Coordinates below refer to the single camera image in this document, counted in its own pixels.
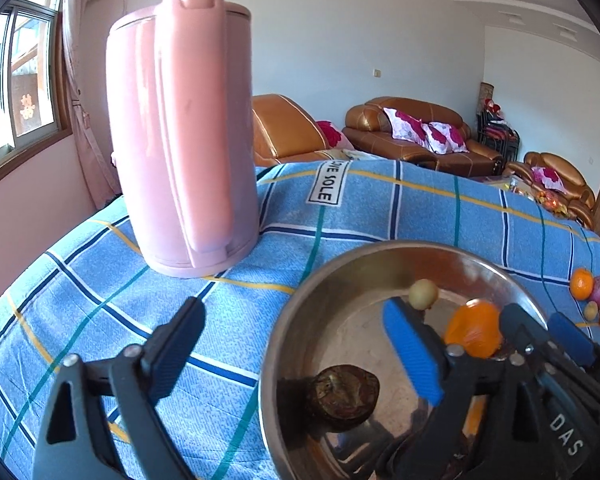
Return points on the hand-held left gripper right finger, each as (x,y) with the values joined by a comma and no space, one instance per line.
(412,350)

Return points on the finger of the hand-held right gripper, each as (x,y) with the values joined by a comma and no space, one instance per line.
(572,340)
(525,330)

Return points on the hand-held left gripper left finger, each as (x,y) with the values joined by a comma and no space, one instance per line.
(175,345)

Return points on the small yellow-green fruit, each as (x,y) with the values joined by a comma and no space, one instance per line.
(424,294)
(591,311)

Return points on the stainless steel bowl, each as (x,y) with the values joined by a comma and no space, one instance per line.
(360,310)

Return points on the dark brown water chestnut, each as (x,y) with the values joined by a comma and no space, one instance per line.
(342,392)

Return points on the blue plaid tablecloth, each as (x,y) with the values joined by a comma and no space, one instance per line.
(105,310)

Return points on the coffee table with snacks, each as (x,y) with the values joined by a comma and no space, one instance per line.
(542,199)

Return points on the brown leather armchair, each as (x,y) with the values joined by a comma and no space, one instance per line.
(285,130)
(575,192)

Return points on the red floral pillow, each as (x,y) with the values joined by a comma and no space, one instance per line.
(405,122)
(547,177)
(331,135)
(447,137)

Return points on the stack of dark chairs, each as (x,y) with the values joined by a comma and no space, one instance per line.
(497,132)

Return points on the pink electric kettle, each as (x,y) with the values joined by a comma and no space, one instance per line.
(180,135)

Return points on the brown leather three-seat sofa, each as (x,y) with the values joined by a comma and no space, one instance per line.
(375,117)

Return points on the rolled mat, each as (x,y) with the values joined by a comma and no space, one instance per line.
(486,92)

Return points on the pink curtain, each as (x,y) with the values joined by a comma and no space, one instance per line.
(82,85)

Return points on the window with brown frame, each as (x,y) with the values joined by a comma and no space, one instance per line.
(20,75)

